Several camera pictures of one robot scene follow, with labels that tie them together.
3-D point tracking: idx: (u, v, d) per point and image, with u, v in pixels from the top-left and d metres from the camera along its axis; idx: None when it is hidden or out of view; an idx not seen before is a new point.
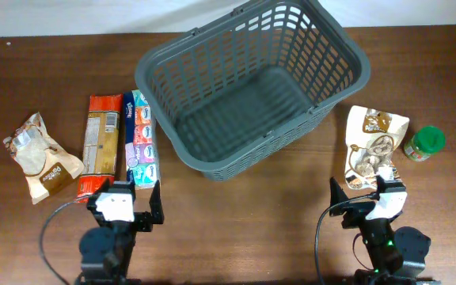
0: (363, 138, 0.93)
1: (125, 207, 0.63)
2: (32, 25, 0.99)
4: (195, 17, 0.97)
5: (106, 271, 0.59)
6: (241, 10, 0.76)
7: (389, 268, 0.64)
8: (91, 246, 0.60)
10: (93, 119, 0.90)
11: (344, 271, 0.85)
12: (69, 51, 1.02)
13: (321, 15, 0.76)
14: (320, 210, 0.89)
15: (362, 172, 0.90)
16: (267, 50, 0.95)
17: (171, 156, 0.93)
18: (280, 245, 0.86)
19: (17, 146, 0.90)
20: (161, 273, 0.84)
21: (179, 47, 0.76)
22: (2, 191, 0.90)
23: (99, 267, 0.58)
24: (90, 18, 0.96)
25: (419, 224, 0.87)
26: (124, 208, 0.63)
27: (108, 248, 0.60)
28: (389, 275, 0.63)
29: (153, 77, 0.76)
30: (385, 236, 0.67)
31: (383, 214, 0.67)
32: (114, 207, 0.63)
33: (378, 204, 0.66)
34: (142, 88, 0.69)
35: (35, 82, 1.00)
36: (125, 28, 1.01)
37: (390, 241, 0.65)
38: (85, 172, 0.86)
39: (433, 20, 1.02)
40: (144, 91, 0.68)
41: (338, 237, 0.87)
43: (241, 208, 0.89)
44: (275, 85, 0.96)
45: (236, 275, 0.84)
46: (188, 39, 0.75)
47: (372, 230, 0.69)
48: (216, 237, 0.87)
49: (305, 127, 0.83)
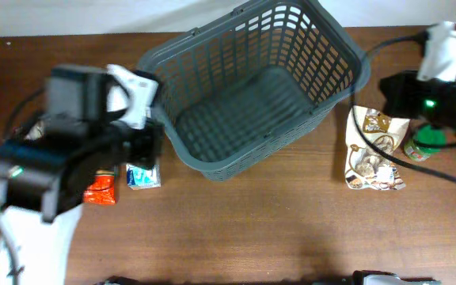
0: (363, 138, 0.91)
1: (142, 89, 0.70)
2: (31, 26, 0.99)
4: (195, 17, 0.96)
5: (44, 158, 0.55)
6: (241, 11, 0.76)
7: None
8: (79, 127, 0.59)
10: None
11: (343, 271, 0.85)
12: (68, 51, 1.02)
13: (322, 16, 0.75)
14: (320, 209, 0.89)
15: (362, 172, 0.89)
16: (267, 50, 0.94)
17: (170, 155, 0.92)
18: (281, 245, 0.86)
19: None
20: (161, 273, 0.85)
21: (179, 47, 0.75)
22: None
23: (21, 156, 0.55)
24: (90, 17, 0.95)
25: (420, 223, 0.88)
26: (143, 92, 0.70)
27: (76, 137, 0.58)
28: None
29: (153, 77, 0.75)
30: None
31: (434, 70, 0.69)
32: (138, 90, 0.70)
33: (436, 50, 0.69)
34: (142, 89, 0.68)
35: (34, 83, 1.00)
36: (124, 28, 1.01)
37: None
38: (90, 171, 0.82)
39: (434, 20, 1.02)
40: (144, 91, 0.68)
41: (338, 237, 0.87)
43: (241, 208, 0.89)
44: (276, 85, 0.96)
45: (237, 275, 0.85)
46: (188, 39, 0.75)
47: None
48: (217, 237, 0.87)
49: (305, 127, 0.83)
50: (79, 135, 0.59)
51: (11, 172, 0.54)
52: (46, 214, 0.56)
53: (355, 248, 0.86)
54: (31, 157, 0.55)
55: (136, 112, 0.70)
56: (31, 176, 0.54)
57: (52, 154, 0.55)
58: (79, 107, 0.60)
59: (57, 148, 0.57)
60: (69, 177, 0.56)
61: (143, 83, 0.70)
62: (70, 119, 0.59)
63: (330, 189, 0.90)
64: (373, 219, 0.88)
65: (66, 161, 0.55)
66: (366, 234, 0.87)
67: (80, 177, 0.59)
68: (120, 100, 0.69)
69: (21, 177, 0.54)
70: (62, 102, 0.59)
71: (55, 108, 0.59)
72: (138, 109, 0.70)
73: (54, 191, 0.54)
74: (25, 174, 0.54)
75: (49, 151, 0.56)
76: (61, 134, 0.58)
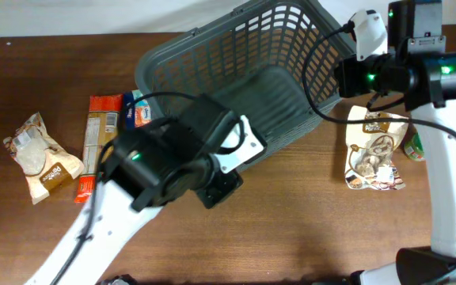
0: (362, 138, 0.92)
1: (250, 150, 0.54)
2: (32, 26, 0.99)
4: (195, 17, 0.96)
5: (159, 157, 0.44)
6: (241, 11, 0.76)
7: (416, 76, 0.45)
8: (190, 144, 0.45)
10: (93, 119, 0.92)
11: (344, 271, 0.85)
12: (69, 51, 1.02)
13: (321, 14, 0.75)
14: (320, 209, 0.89)
15: (362, 172, 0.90)
16: (267, 50, 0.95)
17: None
18: (281, 245, 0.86)
19: (17, 146, 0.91)
20: (161, 273, 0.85)
21: (179, 47, 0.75)
22: (2, 191, 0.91)
23: (138, 140, 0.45)
24: (89, 17, 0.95)
25: (419, 224, 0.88)
26: (248, 153, 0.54)
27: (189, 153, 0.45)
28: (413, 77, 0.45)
29: (153, 77, 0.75)
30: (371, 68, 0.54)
31: (366, 47, 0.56)
32: (248, 150, 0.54)
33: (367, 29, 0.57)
34: (143, 89, 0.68)
35: (34, 82, 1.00)
36: (124, 28, 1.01)
37: (371, 74, 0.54)
38: (85, 172, 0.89)
39: None
40: (144, 91, 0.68)
41: (338, 237, 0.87)
43: (241, 208, 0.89)
44: (275, 85, 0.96)
45: (237, 275, 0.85)
46: (188, 39, 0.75)
47: (425, 58, 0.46)
48: (217, 237, 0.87)
49: (305, 127, 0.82)
50: (198, 150, 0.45)
51: (131, 154, 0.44)
52: (142, 203, 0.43)
53: (354, 248, 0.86)
54: (144, 147, 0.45)
55: (233, 157, 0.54)
56: (142, 168, 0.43)
57: (164, 155, 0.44)
58: (207, 128, 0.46)
59: (169, 151, 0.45)
60: (169, 185, 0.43)
61: (254, 144, 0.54)
62: (193, 136, 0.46)
63: (329, 189, 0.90)
64: (373, 219, 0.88)
65: (175, 169, 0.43)
66: (366, 234, 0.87)
67: (181, 188, 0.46)
68: (234, 134, 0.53)
69: (134, 165, 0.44)
70: (200, 122, 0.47)
71: (191, 120, 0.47)
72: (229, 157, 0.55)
73: (150, 197, 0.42)
74: (141, 163, 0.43)
75: (163, 151, 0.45)
76: (176, 139, 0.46)
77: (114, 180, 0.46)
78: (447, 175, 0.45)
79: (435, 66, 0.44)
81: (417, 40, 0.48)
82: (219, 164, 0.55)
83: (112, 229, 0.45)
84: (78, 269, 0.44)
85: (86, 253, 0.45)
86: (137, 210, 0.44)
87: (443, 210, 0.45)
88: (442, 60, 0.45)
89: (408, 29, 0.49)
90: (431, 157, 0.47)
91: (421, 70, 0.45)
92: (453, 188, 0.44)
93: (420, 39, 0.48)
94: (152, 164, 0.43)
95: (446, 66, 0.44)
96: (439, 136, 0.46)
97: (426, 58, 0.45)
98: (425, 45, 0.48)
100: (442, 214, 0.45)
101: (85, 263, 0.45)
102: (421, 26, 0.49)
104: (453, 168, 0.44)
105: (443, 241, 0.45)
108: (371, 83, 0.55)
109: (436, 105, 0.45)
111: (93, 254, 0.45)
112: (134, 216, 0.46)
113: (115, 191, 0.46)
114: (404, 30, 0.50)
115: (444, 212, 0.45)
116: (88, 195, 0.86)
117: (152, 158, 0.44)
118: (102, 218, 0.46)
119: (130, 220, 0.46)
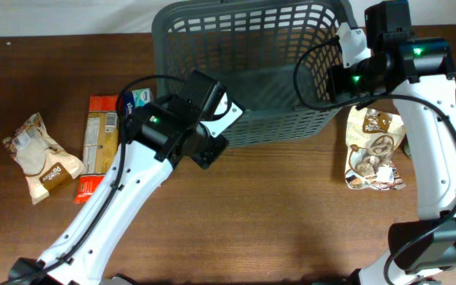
0: (362, 138, 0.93)
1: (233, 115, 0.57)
2: (32, 26, 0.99)
4: None
5: (169, 119, 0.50)
6: None
7: (393, 61, 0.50)
8: (190, 112, 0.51)
10: (93, 119, 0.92)
11: (344, 271, 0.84)
12: (68, 51, 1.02)
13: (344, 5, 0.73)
14: (321, 209, 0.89)
15: (362, 172, 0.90)
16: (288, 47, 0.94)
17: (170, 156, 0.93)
18: (281, 245, 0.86)
19: (17, 146, 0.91)
20: (161, 273, 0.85)
21: (203, 10, 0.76)
22: (2, 191, 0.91)
23: (149, 109, 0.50)
24: (89, 17, 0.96)
25: None
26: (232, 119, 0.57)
27: (193, 119, 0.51)
28: (390, 64, 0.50)
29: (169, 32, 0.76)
30: (355, 71, 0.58)
31: (350, 55, 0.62)
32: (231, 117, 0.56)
33: (347, 42, 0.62)
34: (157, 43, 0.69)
35: (34, 82, 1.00)
36: (124, 28, 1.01)
37: (357, 77, 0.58)
38: (85, 172, 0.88)
39: (436, 20, 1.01)
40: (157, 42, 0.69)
41: (339, 237, 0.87)
43: (241, 208, 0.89)
44: (287, 82, 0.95)
45: (237, 275, 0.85)
46: (212, 6, 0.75)
47: (400, 43, 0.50)
48: (217, 237, 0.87)
49: (303, 123, 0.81)
50: (197, 116, 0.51)
51: (150, 119, 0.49)
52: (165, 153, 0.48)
53: (355, 248, 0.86)
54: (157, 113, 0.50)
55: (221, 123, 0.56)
56: (159, 130, 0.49)
57: (176, 119, 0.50)
58: (202, 98, 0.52)
59: (176, 116, 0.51)
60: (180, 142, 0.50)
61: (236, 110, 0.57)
62: (191, 106, 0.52)
63: (329, 189, 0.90)
64: (373, 220, 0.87)
65: (186, 130, 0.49)
66: (366, 234, 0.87)
67: (190, 148, 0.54)
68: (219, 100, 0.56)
69: (153, 127, 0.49)
70: (195, 93, 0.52)
71: (187, 93, 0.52)
72: (214, 123, 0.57)
73: (169, 150, 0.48)
74: (155, 127, 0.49)
75: (172, 116, 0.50)
76: (179, 108, 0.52)
77: (138, 142, 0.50)
78: (427, 142, 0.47)
79: (407, 50, 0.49)
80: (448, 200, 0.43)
81: (391, 34, 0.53)
82: (209, 130, 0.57)
83: (139, 177, 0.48)
84: (113, 215, 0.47)
85: (119, 201, 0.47)
86: (161, 161, 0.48)
87: (426, 176, 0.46)
88: (415, 43, 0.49)
89: (381, 23, 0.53)
90: (411, 131, 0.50)
91: (397, 55, 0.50)
92: (433, 152, 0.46)
93: (393, 33, 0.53)
94: (164, 126, 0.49)
95: (419, 52, 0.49)
96: (416, 108, 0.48)
97: (400, 45, 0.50)
98: (398, 37, 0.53)
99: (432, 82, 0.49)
100: (423, 179, 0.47)
101: (119, 209, 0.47)
102: (393, 22, 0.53)
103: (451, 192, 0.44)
104: (431, 134, 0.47)
105: (428, 206, 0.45)
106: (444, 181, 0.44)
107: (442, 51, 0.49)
108: (357, 84, 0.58)
109: (412, 81, 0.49)
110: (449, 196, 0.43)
111: (124, 202, 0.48)
112: (157, 166, 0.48)
113: (140, 148, 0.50)
114: (378, 24, 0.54)
115: (427, 178, 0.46)
116: (88, 195, 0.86)
117: (165, 123, 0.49)
118: (131, 169, 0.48)
119: (155, 169, 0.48)
